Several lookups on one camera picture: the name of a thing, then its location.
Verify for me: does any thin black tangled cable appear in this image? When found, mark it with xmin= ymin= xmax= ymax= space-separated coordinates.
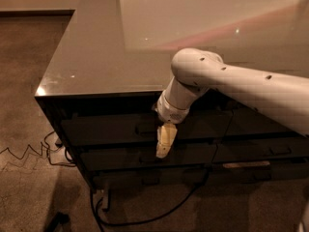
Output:
xmin=0 ymin=130 xmax=77 ymax=168

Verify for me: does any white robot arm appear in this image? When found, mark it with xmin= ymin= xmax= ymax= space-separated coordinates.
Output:
xmin=155 ymin=48 xmax=309 ymax=159

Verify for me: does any cabinet leg foot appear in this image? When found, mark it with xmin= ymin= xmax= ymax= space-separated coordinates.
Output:
xmin=101 ymin=188 xmax=110 ymax=212

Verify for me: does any grey counter cabinet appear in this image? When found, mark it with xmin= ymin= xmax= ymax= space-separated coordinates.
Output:
xmin=35 ymin=0 xmax=308 ymax=189

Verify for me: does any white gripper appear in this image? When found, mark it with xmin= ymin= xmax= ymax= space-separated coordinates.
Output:
xmin=154 ymin=91 xmax=189 ymax=159

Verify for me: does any thick black floor cable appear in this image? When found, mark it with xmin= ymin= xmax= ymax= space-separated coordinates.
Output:
xmin=89 ymin=171 xmax=211 ymax=232

